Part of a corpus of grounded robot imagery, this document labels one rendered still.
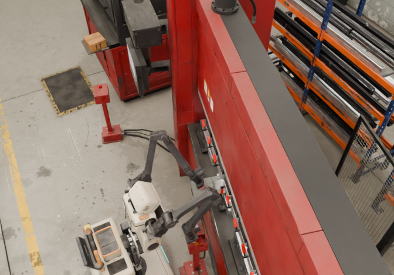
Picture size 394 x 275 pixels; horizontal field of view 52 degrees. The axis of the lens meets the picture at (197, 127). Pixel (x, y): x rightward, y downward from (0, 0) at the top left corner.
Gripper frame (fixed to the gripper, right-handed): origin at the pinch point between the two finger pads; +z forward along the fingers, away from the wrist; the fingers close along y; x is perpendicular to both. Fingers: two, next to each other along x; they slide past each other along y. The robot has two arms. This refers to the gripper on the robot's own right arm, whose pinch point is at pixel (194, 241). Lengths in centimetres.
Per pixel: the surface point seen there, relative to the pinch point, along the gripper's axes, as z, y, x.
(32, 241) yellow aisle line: 37, -166, 80
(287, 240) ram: -118, 59, -73
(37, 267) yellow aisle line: 38, -161, 51
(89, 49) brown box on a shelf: -39, -50, 250
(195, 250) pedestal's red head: 5.3, -1.8, -4.9
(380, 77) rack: -9, 210, 84
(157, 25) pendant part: -112, 35, 138
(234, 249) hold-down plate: -5.4, 29.2, -20.6
